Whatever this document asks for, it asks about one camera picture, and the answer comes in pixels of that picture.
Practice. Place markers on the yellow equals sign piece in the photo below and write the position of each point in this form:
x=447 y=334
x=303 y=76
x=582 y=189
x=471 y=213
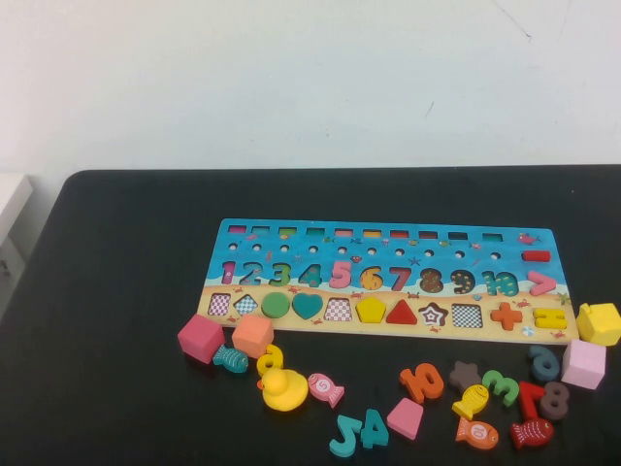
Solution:
x=549 y=319

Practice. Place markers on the brown number eight piece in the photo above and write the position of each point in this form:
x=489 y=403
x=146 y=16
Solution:
x=553 y=400

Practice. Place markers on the red triangle piece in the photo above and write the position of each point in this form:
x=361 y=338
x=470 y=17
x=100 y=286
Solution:
x=402 y=314

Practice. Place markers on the green circle piece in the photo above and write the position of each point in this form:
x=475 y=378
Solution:
x=275 y=305

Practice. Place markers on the yellow number six piece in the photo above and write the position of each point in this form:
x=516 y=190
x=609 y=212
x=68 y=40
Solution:
x=265 y=363

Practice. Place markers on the teal striped wooden fish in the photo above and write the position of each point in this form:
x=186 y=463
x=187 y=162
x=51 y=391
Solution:
x=232 y=358

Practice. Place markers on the red minus sign piece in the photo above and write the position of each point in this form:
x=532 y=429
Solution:
x=536 y=256

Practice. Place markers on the orange fish marked ten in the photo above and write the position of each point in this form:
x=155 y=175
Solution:
x=477 y=432

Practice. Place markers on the teal heart piece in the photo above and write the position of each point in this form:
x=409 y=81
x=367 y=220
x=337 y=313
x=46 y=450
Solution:
x=307 y=305

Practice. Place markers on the yellow striped wooden fish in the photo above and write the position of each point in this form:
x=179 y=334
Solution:
x=471 y=400

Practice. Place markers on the brown star piece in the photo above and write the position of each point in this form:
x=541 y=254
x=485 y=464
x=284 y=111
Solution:
x=464 y=375

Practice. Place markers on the orange plus sign piece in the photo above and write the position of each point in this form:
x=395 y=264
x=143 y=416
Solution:
x=506 y=315

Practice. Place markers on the red number seven piece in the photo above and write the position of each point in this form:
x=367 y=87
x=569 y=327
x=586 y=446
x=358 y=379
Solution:
x=528 y=405

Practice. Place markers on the pink greater-than sign piece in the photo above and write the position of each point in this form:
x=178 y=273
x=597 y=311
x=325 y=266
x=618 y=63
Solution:
x=546 y=284

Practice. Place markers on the orange number ten piece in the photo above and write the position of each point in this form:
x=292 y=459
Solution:
x=410 y=381

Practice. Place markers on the teal number four piece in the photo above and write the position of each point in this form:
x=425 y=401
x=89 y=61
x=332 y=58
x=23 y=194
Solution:
x=372 y=439

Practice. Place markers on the yellow rubber duck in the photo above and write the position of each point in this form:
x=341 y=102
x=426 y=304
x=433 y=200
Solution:
x=283 y=390

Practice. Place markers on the yellow notched wooden cube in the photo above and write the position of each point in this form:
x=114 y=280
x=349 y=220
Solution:
x=599 y=324

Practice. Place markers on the grey-blue number nine piece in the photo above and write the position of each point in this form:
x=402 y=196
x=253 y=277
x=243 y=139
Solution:
x=534 y=364

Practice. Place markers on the pink number five piece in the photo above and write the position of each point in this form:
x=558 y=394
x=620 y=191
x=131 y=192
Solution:
x=348 y=278

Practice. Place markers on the pink fish marked five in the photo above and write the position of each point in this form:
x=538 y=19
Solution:
x=324 y=387

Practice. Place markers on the green number three piece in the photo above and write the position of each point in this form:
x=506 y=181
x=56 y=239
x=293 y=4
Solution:
x=508 y=390

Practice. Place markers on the yellow pentagon piece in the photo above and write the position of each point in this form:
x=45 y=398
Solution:
x=371 y=310

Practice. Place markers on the red wooden fish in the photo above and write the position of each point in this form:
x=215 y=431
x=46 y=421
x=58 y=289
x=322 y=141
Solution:
x=532 y=433

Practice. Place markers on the magenta wooden cube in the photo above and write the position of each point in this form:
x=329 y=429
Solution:
x=200 y=337

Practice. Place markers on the pink trapezoid piece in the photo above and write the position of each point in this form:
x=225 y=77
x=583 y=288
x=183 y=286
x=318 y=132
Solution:
x=405 y=418

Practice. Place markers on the light pink wooden cube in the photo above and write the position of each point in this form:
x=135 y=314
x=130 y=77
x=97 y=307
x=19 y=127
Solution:
x=584 y=364

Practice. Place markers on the orange wooden cube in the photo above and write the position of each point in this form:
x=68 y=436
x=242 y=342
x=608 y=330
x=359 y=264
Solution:
x=252 y=335

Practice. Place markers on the colourful wooden puzzle board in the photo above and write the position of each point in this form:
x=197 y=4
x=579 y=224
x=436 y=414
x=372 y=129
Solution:
x=327 y=249

